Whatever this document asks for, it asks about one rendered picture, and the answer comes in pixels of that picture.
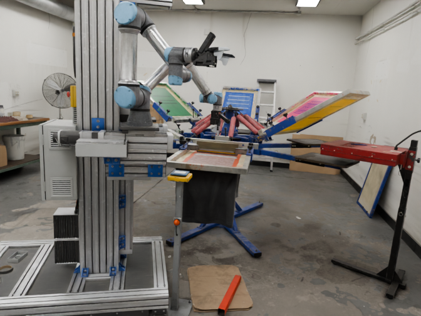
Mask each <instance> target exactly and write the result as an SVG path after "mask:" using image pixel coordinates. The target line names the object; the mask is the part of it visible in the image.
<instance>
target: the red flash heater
mask: <svg viewBox="0 0 421 316"><path fill-rule="evenodd" d="M352 144H364V145H352ZM372 146H375V147H377V148H374V147H372ZM320 150H321V153H320V154H321V155H328V156H333V157H340V158H344V159H351V160H356V161H363V162H370V163H374V164H381V165H386V166H393V167H395V166H397V165H399V164H400V165H403V168H404V167H405V166H406V163H407V156H408V149H404V148H398V150H394V147H390V146H384V145H375V144H367V143H361V142H352V141H347V140H335V141H331V142H326V143H323V144H321V146H320Z"/></svg>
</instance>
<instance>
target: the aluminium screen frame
mask: <svg viewBox="0 0 421 316"><path fill-rule="evenodd" d="M188 151H189V150H187V149H185V150H179V151H178V152H176V153H175V154H173V155H172V156H170V157H169V158H167V164H166V167H173V168H180V169H193V170H200V171H212V172H225V173H233V174H245V175H247V172H248V169H249V164H250V161H251V156H250V155H247V156H246V158H245V160H244V164H243V167H242V168H241V167H231V166H217V165H210V164H197V163H190V162H176V160H177V159H179V158H180V157H182V156H183V155H184V154H186V153H187V152H188Z"/></svg>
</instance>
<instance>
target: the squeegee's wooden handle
mask: <svg viewBox="0 0 421 316"><path fill-rule="evenodd" d="M197 145H199V149H210V150H224V151H232V152H234V153H236V148H239V144H232V143H224V142H209V141H201V140H198V141H197Z"/></svg>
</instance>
